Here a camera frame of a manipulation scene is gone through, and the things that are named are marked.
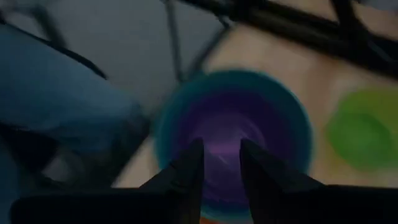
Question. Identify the translucent blue plastic bowl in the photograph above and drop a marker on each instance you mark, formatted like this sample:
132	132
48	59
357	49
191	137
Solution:
233	79

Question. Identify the person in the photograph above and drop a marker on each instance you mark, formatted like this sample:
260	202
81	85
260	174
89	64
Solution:
46	93

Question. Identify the black aluminium table frame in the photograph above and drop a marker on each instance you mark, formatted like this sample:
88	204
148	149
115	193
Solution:
311	28

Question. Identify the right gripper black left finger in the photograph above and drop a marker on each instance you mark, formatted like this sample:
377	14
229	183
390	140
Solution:
186	186

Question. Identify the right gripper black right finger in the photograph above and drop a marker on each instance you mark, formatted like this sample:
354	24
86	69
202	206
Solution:
273	189

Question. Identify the green plastic bowl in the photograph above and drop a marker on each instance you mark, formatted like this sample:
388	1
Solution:
363	133

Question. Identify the small purple plastic bowl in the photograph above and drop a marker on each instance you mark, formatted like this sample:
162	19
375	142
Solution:
224	124

